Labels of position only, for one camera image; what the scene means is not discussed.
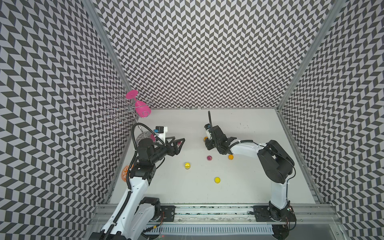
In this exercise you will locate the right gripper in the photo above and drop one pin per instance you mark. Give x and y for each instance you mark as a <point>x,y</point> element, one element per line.
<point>208,146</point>

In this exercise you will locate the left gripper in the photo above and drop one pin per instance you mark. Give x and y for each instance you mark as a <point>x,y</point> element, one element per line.
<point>175,150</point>

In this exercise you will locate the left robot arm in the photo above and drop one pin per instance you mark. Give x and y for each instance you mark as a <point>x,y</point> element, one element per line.
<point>135,211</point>

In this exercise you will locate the pink plastic wine glass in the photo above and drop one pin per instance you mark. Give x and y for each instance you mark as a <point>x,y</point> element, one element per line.
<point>139,107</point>

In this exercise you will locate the orange patterned plate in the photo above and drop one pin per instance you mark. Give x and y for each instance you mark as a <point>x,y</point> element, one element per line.
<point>125,172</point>

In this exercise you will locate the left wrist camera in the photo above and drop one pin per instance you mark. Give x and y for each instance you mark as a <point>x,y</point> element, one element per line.
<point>160,132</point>

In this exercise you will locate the chrome wire glass rack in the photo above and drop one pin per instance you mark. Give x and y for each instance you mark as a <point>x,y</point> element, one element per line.
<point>119,112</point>

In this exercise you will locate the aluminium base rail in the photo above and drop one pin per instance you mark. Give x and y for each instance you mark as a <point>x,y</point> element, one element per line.
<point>240,213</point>

